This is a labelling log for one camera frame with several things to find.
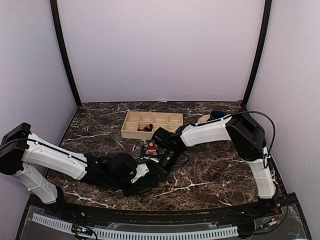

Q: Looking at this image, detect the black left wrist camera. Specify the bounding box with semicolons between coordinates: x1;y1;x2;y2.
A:
109;153;138;178

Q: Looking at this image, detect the black right frame post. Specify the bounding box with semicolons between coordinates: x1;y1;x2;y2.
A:
240;0;273;109

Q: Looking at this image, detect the black front table rail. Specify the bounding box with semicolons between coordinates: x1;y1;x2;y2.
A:
27;193;298;228

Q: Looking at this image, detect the cream saucer plate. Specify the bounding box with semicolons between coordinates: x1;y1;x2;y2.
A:
197;114;211;124

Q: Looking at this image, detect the black left frame post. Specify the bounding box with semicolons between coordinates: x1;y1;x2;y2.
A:
49;0;82;108

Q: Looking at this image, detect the dark blue mug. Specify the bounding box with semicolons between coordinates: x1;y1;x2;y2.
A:
209;110;226;120

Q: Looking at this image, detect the wooden compartment tray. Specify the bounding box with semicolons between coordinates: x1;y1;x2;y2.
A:
121;111;184;140

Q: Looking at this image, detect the white slotted cable duct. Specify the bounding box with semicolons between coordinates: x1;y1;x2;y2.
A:
31;213;239;240

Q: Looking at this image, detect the black red yellow argyle sock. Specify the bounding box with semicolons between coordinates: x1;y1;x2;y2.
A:
137;123;154;132

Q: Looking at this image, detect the green christmas bear sock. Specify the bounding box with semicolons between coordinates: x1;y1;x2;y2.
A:
138;142;166;188

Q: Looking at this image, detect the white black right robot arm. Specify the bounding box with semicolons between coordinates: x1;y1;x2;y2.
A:
151;111;276;217

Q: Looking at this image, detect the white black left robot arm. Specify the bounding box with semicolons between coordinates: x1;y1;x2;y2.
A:
0;122;159;218

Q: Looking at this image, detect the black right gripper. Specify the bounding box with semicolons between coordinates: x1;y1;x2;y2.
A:
149;148;184;186

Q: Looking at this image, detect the black frame post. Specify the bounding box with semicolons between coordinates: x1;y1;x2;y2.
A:
49;0;82;108
240;0;273;109

